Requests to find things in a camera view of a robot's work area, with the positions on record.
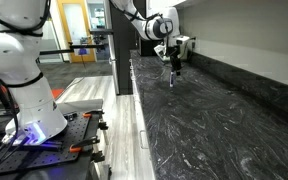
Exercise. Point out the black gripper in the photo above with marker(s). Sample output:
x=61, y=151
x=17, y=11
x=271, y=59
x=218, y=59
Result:
x=173, y=54

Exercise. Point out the purple white marker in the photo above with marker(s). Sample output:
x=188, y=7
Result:
x=172, y=78

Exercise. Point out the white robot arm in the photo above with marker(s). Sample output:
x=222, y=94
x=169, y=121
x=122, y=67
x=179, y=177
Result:
x=21, y=31

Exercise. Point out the white toaster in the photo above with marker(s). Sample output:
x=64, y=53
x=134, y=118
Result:
x=160, y=50

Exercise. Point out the black microwave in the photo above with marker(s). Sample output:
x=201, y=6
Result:
x=146, y=47

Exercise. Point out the black refrigerator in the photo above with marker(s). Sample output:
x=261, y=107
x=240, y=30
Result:
x=122, y=41

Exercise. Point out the orange black clamp rear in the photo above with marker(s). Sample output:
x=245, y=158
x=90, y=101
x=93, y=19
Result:
x=89, y=114

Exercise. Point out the orange black clamp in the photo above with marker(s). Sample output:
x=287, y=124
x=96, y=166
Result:
x=89, y=114
x=74, y=148

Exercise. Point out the yellow framed door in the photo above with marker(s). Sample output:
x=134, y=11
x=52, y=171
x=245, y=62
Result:
x=76, y=28

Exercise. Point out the orange black clamp front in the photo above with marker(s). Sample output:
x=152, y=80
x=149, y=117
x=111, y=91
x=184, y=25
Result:
x=74, y=148

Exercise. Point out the black perforated mounting board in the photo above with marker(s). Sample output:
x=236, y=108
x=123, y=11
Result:
x=53, y=151

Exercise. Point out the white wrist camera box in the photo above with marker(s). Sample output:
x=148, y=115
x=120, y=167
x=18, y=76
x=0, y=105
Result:
x=182, y=39

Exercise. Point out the silver drawer handle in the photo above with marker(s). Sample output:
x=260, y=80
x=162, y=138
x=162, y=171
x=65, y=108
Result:
x=143, y=140

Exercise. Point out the black camera tripod rig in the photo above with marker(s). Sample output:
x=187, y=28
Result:
x=83, y=46

